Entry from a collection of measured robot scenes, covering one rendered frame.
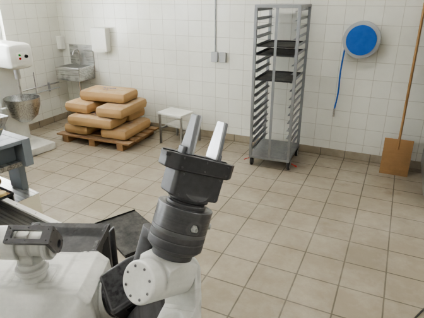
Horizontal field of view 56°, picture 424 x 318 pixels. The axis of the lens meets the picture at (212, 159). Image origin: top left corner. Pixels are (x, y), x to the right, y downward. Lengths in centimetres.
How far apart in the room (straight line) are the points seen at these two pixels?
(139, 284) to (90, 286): 27
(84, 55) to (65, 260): 588
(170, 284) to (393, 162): 446
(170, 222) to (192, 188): 6
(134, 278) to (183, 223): 11
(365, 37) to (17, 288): 439
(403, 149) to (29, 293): 446
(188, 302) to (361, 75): 450
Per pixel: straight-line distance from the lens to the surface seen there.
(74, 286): 86
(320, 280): 309
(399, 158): 495
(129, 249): 333
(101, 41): 630
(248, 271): 308
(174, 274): 62
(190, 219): 59
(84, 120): 556
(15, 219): 230
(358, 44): 482
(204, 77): 558
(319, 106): 515
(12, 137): 246
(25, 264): 88
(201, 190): 60
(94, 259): 92
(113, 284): 85
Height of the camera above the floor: 190
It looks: 22 degrees down
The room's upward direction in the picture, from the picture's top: straight up
